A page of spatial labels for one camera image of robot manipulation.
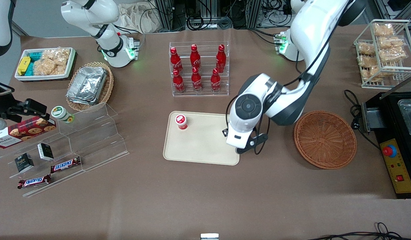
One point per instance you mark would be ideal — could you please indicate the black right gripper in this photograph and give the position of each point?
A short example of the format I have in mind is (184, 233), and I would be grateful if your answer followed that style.
(2, 104)

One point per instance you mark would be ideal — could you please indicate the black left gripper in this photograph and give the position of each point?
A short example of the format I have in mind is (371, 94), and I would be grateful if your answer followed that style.
(224, 132)

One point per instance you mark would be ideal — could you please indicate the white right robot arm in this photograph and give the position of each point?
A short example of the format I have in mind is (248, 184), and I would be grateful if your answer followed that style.
(99, 20)

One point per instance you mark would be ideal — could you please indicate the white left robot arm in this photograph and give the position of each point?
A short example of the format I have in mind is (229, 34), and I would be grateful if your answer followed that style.
(312, 30)

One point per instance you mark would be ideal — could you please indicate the beige plastic tray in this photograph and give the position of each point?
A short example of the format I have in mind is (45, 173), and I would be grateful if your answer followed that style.
(202, 143)

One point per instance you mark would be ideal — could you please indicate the round brown wicker basket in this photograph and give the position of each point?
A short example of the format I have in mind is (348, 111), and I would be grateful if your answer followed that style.
(325, 140)

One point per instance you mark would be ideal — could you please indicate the oval wicker basket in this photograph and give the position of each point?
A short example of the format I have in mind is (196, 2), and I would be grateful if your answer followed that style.
(108, 86)

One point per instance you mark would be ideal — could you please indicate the red cookie box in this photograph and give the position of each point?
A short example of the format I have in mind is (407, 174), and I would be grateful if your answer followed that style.
(25, 130)

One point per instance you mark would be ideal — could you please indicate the green lidded cup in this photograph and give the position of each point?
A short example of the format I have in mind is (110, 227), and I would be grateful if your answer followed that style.
(60, 113)

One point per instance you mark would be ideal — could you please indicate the yellow snack packet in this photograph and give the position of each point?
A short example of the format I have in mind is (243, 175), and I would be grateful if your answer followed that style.
(24, 65)

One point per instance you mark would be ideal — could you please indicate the small black carton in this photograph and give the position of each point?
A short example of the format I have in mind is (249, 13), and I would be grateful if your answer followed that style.
(24, 162)
(45, 151)

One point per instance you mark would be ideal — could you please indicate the bag of rice crackers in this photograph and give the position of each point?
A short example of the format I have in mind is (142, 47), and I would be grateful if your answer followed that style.
(52, 61)

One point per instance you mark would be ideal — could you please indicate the teal snack packet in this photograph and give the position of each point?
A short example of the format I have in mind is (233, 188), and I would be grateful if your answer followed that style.
(35, 55)

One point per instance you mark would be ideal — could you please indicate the white rectangular bin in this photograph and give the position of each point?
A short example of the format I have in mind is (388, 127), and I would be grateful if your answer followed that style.
(70, 65)

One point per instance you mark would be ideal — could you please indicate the stacked foil containers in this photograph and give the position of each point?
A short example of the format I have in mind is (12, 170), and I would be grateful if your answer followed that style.
(87, 85)

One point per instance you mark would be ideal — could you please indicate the snickers bar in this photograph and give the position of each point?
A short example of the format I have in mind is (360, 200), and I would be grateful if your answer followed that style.
(65, 164)
(34, 181)

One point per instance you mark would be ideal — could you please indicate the clear acrylic stepped shelf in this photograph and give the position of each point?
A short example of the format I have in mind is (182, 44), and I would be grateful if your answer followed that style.
(92, 140)

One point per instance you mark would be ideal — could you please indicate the red cola bottle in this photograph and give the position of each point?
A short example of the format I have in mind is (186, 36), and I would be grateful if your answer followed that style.
(195, 58)
(178, 83)
(196, 81)
(215, 82)
(220, 60)
(176, 61)

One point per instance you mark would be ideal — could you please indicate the red lidded cup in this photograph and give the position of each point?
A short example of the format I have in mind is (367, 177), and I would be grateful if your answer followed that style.
(181, 121)

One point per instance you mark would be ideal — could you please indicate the clear acrylic bottle rack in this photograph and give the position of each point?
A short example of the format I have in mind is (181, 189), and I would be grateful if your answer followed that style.
(205, 53)

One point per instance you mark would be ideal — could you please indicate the beige cloth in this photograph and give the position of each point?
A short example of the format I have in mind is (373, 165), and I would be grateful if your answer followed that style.
(135, 18)

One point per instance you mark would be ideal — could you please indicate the clear bag of pastries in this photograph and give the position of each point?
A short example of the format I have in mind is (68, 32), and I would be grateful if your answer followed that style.
(368, 70)
(390, 42)
(366, 48)
(392, 55)
(383, 30)

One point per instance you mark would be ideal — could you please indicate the red emergency stop button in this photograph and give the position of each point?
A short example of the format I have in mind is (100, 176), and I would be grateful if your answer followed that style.
(389, 151)

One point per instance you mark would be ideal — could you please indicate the black machine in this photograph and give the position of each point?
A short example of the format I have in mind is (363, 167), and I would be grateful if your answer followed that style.
(388, 113)

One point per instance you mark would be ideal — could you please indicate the yellow control panel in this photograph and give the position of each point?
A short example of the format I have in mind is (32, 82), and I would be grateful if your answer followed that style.
(400, 166)

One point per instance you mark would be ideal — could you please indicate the steel pan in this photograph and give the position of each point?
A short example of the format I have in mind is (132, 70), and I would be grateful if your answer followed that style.
(410, 116)

